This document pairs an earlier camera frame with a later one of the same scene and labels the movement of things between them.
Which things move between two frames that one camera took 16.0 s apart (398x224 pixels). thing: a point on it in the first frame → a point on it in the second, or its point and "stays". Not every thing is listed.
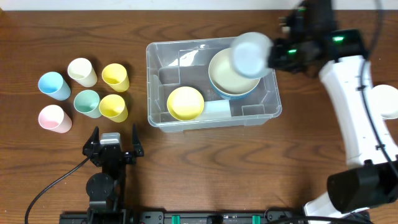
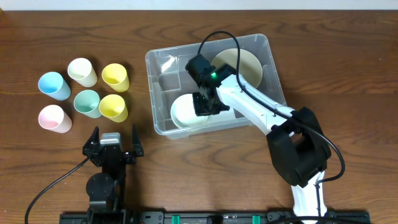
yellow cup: x=113 y=107 stays
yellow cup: x=116 y=76 stays
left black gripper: x=112 y=153 stays
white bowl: x=384 y=98 → x=183 y=114
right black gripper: x=277 y=56 → x=204 y=109
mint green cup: x=87 y=102 stays
